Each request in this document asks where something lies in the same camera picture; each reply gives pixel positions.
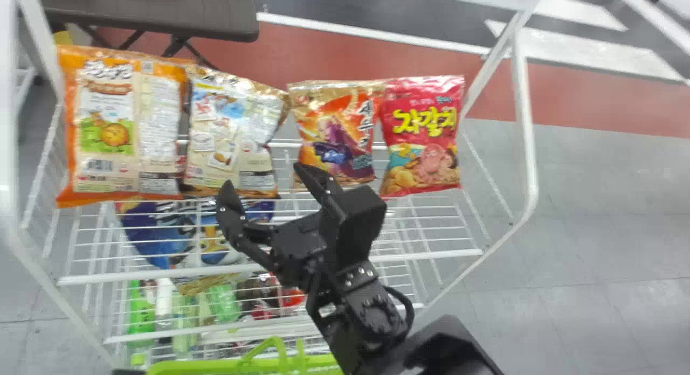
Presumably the dark side table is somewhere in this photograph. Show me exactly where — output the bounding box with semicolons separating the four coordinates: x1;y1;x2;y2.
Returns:
34;0;261;70

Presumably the gold and purple snack packet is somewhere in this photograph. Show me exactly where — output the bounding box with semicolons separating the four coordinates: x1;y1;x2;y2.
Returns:
287;80;387;190

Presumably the green basket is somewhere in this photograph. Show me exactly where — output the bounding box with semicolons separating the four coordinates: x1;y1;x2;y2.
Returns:
144;337;346;375

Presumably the blue cereal bag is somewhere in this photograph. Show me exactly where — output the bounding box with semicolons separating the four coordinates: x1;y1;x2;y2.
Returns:
115;198;276;271

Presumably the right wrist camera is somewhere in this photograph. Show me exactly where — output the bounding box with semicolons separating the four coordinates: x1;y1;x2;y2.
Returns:
322;185;388;270

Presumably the orange snack packet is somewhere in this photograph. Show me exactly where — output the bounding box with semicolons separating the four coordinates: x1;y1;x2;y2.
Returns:
56;45;193;209

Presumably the green bottle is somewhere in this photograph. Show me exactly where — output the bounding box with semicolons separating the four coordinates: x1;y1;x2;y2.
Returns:
126;281;157;350
207;283;241;325

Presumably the gold and white snack packet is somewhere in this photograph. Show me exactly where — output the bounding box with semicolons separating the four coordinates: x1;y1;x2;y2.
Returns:
182;67;292;199

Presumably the black cable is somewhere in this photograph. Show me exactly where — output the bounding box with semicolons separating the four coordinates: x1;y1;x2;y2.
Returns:
385;286;416;327

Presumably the red snack packet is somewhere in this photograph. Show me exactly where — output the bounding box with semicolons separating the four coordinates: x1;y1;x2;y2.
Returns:
377;75;466;199

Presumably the white wire rack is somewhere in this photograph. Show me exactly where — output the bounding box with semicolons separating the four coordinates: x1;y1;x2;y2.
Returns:
0;0;549;373

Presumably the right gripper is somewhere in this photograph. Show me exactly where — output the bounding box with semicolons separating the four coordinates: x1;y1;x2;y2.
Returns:
215;162;347;301

